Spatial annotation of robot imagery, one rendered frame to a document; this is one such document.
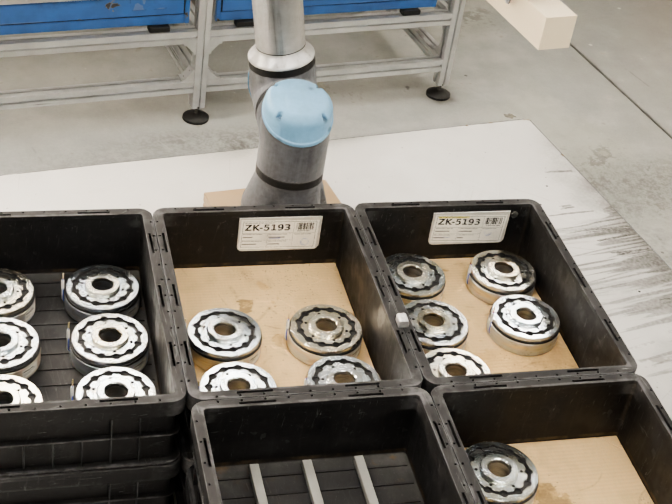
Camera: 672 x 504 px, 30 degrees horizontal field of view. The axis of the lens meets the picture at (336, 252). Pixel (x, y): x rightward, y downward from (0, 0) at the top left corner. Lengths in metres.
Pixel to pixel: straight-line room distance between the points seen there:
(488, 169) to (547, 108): 1.77
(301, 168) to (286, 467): 0.65
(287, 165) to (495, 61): 2.44
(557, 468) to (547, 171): 0.96
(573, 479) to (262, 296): 0.52
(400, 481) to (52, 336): 0.51
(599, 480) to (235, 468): 0.47
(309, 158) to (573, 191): 0.62
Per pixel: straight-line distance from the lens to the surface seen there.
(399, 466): 1.62
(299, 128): 2.04
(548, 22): 2.15
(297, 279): 1.88
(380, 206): 1.88
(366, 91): 4.10
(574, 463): 1.69
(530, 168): 2.50
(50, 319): 1.78
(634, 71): 4.61
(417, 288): 1.85
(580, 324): 1.83
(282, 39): 2.13
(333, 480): 1.59
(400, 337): 1.67
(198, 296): 1.83
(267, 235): 1.86
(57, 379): 1.69
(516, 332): 1.81
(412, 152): 2.47
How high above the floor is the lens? 1.98
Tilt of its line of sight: 36 degrees down
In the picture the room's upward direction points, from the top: 9 degrees clockwise
